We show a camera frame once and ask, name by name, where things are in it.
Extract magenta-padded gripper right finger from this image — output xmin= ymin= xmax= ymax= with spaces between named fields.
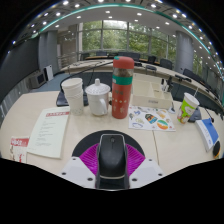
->
xmin=124 ymin=143 xmax=166 ymax=190

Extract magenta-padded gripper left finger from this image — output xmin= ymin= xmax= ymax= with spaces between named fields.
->
xmin=59 ymin=143 xmax=102 ymax=190

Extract black computer mouse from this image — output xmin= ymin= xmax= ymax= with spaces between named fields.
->
xmin=96 ymin=133 xmax=129 ymax=180

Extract black mouse pad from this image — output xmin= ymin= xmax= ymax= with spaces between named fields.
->
xmin=71 ymin=129 xmax=146 ymax=158

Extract white printed paper sheet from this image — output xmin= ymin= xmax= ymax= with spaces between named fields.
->
xmin=27 ymin=106 xmax=71 ymax=160

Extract colourful sticker sheet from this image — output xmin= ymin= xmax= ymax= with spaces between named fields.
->
xmin=128 ymin=105 xmax=177 ymax=133

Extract red and white brochure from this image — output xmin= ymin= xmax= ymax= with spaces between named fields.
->
xmin=9 ymin=135 xmax=30 ymax=164

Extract green printed paper cup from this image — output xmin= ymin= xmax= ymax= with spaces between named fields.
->
xmin=176 ymin=92 xmax=200 ymax=125

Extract black desk microphone unit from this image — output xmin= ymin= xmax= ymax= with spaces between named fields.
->
xmin=55 ymin=89 xmax=90 ymax=108
xmin=187 ymin=105 xmax=216 ymax=124

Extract black microphone yellow band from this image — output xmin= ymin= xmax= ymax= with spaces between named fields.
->
xmin=212 ymin=139 xmax=223 ymax=160

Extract stack of white paper cups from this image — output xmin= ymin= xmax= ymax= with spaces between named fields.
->
xmin=60 ymin=77 xmax=85 ymax=117

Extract white cardboard organizer box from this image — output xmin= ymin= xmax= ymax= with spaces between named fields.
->
xmin=130 ymin=72 xmax=174 ymax=110

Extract white lidded mug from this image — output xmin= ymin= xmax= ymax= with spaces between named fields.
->
xmin=84 ymin=78 xmax=111 ymax=117

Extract red thermos bottle green band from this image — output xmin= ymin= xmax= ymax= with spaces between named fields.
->
xmin=111 ymin=55 xmax=135 ymax=120

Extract white upright appliance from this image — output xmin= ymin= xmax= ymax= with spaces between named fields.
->
xmin=43 ymin=64 xmax=54 ymax=82

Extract long curved conference table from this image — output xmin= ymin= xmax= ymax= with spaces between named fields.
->
xmin=61 ymin=59 xmax=224 ymax=111

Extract dark office chairs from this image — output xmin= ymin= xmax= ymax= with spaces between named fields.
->
xmin=79 ymin=49 xmax=214 ymax=91

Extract ceiling lights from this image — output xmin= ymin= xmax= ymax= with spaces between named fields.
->
xmin=9 ymin=0 xmax=224 ymax=74

